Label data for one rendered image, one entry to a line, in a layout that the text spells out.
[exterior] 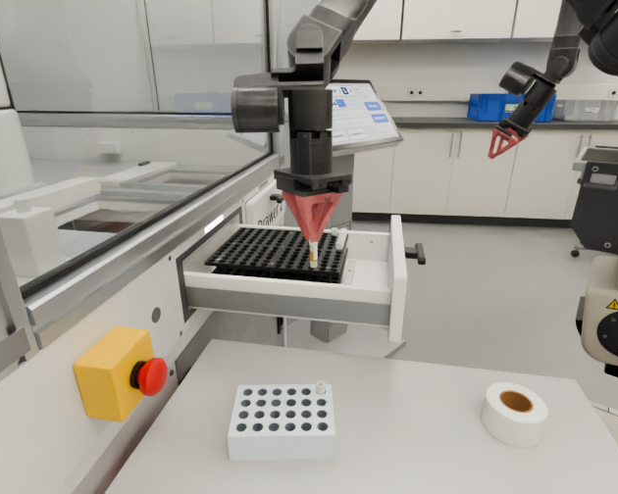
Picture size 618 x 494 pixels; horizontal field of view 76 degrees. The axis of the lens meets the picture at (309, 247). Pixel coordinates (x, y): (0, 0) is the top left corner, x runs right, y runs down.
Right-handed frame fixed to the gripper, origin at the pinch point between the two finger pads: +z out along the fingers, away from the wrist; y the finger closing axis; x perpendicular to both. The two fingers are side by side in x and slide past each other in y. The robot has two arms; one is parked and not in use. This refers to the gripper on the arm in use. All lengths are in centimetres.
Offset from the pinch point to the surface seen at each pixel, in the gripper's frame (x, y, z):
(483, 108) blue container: 290, -157, -12
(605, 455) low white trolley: 17.4, 34.9, 22.2
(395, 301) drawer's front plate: 6.3, 10.8, 8.2
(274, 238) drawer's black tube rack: 4.1, -18.4, 6.3
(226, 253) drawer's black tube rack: -6.7, -16.4, 6.2
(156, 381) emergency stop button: -25.1, 6.4, 9.5
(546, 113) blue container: 328, -123, -8
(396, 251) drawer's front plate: 12.8, 4.6, 4.1
